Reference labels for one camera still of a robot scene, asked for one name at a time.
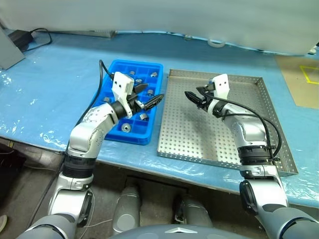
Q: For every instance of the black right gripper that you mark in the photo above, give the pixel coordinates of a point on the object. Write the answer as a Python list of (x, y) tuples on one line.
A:
[(205, 100)]

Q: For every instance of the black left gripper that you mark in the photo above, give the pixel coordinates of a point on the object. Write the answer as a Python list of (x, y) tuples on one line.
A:
[(133, 102)]

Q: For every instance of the small metal nut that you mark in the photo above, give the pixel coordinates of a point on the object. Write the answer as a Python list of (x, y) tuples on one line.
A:
[(149, 92)]

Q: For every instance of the metal roller with toothed hub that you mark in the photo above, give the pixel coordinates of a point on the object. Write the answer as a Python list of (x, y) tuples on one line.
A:
[(132, 72), (142, 116), (153, 74), (125, 127), (107, 99), (138, 81)]

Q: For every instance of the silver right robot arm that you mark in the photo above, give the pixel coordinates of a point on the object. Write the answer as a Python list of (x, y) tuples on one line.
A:
[(249, 132)]

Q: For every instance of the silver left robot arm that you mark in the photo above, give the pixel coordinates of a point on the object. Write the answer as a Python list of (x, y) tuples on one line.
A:
[(89, 124)]

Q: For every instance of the perforated steel tray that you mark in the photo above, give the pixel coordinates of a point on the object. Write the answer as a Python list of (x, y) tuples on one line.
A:
[(187, 119)]

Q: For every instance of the blue plastic compartment tray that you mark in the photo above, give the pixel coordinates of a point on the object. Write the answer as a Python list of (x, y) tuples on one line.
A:
[(140, 129)]

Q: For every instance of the white tape roll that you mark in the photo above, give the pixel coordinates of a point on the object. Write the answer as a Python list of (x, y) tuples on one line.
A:
[(216, 45)]

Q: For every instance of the white backdrop sheet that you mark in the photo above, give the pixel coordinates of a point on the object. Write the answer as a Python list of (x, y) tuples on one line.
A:
[(149, 15)]

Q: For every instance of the blue plastic table cover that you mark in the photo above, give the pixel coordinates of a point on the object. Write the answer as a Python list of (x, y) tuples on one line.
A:
[(49, 87)]

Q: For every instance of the brown cardboard sheet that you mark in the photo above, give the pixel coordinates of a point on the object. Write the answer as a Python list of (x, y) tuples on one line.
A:
[(294, 82)]

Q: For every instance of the grey left robot leg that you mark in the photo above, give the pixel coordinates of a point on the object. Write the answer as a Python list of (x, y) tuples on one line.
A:
[(127, 209)]

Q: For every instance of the grey robot leg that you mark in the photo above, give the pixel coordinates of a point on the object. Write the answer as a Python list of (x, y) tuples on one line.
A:
[(127, 209), (197, 214)]

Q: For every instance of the grey right robot leg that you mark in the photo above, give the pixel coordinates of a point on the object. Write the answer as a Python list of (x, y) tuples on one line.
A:
[(197, 214)]

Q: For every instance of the grey robot torso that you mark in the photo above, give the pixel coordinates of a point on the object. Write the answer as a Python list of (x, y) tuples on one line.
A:
[(174, 232)]

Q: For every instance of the black power adapter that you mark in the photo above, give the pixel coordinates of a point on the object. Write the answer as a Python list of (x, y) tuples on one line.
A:
[(20, 38)]

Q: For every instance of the grey metal panel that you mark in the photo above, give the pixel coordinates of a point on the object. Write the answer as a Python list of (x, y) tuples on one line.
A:
[(10, 54)]

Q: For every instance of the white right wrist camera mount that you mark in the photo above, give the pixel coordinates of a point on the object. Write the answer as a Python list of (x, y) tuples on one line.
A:
[(220, 85)]

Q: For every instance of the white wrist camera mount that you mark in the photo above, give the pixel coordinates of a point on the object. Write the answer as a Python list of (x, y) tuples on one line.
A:
[(120, 82), (220, 85)]

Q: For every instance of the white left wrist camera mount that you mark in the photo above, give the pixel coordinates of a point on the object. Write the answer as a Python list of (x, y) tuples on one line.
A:
[(120, 82)]

